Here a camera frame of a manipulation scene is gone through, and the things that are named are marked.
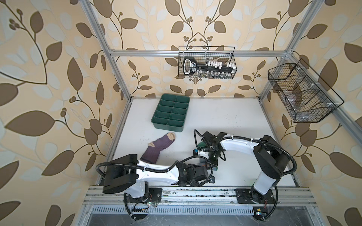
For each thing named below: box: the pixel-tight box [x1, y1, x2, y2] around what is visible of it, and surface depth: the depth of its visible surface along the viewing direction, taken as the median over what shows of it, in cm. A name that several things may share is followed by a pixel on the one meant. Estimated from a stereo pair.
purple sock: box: [139, 132, 176, 165], surface depth 93 cm
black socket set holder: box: [182, 56, 237, 78], surface depth 86 cm
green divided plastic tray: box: [150, 93, 191, 133], surface depth 107 cm
